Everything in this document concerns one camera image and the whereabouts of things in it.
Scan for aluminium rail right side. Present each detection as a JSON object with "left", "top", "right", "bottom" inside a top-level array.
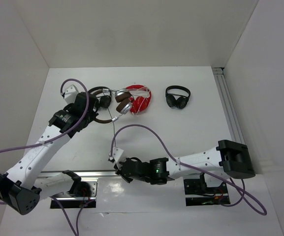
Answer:
[{"left": 212, "top": 67, "right": 245, "bottom": 144}]

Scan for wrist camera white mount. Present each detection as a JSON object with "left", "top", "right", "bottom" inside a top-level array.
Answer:
[
  {"left": 61, "top": 85, "right": 79, "bottom": 104},
  {"left": 108, "top": 147, "right": 126, "bottom": 169}
]

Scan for thin black headphone cable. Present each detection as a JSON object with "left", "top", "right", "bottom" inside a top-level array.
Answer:
[{"left": 102, "top": 89, "right": 117, "bottom": 136}]

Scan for brown silver headphones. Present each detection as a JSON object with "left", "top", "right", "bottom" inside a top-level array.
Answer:
[{"left": 89, "top": 88, "right": 134, "bottom": 124}]

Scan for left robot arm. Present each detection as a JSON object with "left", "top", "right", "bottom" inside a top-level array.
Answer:
[{"left": 0, "top": 92, "right": 98, "bottom": 215}]

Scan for left black headphones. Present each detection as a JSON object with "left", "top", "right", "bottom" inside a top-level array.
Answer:
[{"left": 88, "top": 86, "right": 112, "bottom": 109}]

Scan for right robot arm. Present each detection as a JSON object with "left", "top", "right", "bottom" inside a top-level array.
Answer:
[{"left": 109, "top": 140, "right": 255, "bottom": 193}]

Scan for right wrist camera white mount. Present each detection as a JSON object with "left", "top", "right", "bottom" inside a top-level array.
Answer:
[{"left": 108, "top": 147, "right": 126, "bottom": 169}]

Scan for black headphones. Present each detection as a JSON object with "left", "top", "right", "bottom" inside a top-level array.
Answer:
[
  {"left": 88, "top": 86, "right": 112, "bottom": 109},
  {"left": 165, "top": 85, "right": 191, "bottom": 110}
]

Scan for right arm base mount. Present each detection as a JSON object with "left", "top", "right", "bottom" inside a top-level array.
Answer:
[{"left": 183, "top": 174, "right": 230, "bottom": 207}]

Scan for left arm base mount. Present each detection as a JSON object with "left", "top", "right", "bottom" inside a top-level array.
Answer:
[{"left": 53, "top": 170, "right": 97, "bottom": 209}]

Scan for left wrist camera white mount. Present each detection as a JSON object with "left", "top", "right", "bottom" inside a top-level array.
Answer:
[{"left": 61, "top": 85, "right": 79, "bottom": 104}]

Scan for red headphones with white cable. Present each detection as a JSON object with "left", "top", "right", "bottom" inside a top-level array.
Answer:
[{"left": 126, "top": 85, "right": 152, "bottom": 115}]

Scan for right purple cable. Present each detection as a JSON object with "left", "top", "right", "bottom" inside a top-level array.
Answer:
[{"left": 109, "top": 124, "right": 268, "bottom": 216}]

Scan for aluminium rail front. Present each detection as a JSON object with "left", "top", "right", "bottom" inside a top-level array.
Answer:
[{"left": 37, "top": 169, "right": 201, "bottom": 184}]

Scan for aluminium rail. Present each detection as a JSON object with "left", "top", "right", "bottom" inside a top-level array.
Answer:
[
  {"left": 212, "top": 67, "right": 245, "bottom": 144},
  {"left": 37, "top": 169, "right": 201, "bottom": 184}
]

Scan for right black headphones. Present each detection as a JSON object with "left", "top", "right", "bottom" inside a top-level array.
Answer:
[{"left": 165, "top": 85, "right": 191, "bottom": 110}]

